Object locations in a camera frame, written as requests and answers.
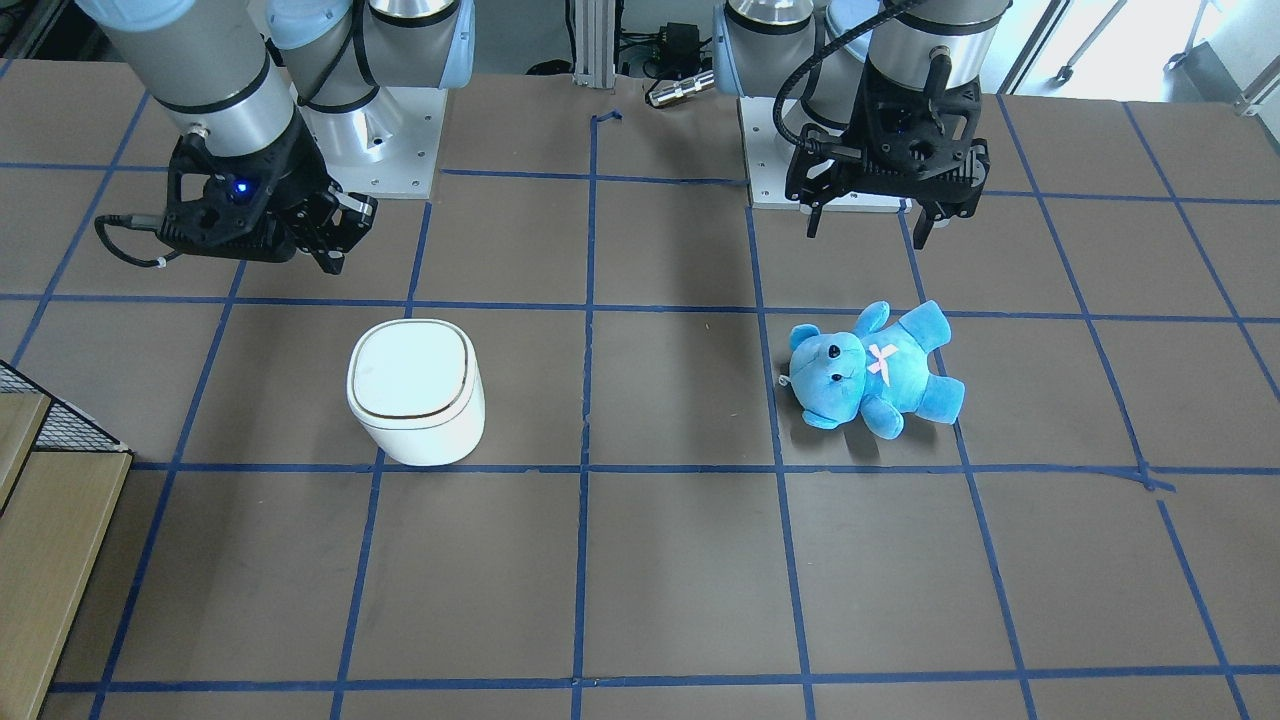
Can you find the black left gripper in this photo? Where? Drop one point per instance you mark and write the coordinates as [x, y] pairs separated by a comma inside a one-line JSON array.
[[812, 176]]

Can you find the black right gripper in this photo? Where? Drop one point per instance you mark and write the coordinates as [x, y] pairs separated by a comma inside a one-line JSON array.
[[287, 172]]

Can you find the white trash can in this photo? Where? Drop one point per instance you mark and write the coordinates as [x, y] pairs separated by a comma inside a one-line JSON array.
[[415, 387]]

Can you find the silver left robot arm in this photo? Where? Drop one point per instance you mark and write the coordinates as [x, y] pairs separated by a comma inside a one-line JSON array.
[[792, 63]]

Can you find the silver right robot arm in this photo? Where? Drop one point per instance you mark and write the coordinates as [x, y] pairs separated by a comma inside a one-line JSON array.
[[208, 66]]

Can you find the blue teddy bear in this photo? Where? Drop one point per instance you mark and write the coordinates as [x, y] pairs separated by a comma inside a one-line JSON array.
[[878, 371]]

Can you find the wooden box with grid cloth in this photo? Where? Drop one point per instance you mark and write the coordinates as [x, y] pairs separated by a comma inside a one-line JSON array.
[[62, 476]]

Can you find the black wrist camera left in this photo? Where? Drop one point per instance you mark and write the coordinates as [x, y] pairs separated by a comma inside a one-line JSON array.
[[914, 135]]

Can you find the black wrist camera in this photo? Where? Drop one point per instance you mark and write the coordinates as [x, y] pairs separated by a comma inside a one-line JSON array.
[[914, 135], [223, 207]]

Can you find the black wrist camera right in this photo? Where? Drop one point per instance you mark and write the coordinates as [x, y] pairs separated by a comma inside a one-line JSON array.
[[223, 207]]

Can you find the aluminium frame post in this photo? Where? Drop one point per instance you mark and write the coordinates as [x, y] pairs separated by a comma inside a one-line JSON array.
[[594, 29]]

